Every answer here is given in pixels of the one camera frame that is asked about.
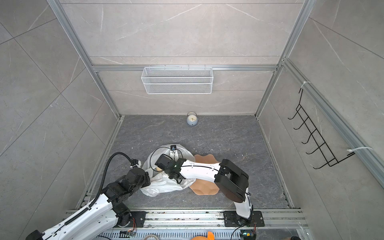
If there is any white plastic bag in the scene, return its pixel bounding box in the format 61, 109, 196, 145
140, 144, 196, 197

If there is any light blue alarm clock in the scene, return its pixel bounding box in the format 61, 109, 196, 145
187, 112, 199, 127

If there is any aluminium frame rail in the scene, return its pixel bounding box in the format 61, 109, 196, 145
47, 0, 122, 120

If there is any black wire hook rack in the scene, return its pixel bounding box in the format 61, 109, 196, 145
288, 89, 355, 170

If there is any black corrugated cable conduit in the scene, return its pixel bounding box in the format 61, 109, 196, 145
89, 151, 134, 208

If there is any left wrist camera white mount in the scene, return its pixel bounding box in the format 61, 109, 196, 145
130, 159, 141, 168

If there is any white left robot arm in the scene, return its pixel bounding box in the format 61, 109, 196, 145
26, 166, 150, 240

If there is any orange object at bottom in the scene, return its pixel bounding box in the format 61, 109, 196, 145
191, 232, 215, 240

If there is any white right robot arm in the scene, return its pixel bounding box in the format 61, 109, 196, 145
155, 154, 253, 222

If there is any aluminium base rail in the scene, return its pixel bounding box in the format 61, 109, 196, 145
58, 208, 307, 240

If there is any white wire mesh basket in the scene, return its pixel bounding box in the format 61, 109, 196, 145
141, 67, 214, 95

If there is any pink wavy plastic bowl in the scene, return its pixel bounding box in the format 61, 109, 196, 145
188, 154, 223, 196

